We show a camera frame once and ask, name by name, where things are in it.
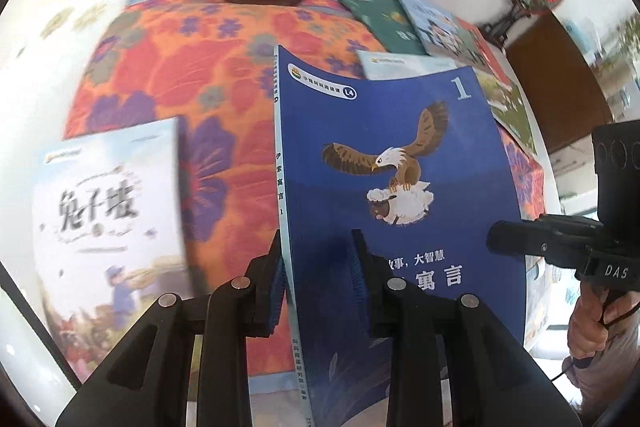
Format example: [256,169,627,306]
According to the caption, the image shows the floral orange cloth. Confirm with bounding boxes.
[62,0,546,393]

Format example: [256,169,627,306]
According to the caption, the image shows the brown wooden cabinet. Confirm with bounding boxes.
[505,12,614,154]

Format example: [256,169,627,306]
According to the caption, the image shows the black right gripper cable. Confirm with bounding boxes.
[550,297,640,383]

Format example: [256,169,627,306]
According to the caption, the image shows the dark red book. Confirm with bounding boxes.
[457,19,512,84]

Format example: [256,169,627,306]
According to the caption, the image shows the green book with orange fruit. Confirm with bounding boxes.
[334,0,427,56]

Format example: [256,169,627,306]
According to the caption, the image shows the white rabbit book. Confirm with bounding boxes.
[32,117,196,358]

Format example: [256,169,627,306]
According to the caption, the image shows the blue eagle book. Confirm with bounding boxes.
[274,44,543,427]

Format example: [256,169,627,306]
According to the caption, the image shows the person's right forearm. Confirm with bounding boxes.
[562,327,640,408]

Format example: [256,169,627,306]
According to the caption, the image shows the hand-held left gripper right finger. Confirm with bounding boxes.
[350,228,583,427]

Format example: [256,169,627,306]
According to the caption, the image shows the green meadow picture book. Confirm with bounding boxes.
[472,67,539,158]

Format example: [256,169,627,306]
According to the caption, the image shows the light blue illustrated book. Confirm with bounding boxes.
[395,0,496,64]

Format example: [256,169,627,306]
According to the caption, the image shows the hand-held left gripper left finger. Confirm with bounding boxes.
[52,229,286,427]

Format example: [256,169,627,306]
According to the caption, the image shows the person's right hand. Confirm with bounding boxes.
[567,284,640,360]

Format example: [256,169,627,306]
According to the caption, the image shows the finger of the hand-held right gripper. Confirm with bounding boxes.
[487,214,596,269]

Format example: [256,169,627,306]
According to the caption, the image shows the pale blue book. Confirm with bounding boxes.
[356,51,468,80]

